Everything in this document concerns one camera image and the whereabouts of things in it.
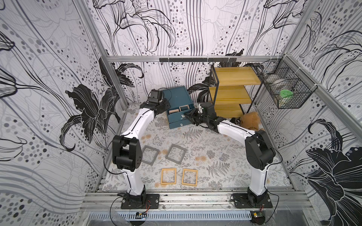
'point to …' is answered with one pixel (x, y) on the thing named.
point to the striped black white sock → (236, 120)
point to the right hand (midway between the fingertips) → (185, 112)
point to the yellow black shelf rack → (233, 90)
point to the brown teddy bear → (251, 121)
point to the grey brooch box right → (169, 150)
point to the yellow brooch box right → (190, 177)
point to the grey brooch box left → (150, 155)
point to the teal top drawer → (176, 114)
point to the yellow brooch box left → (168, 175)
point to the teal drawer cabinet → (180, 102)
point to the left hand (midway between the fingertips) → (169, 106)
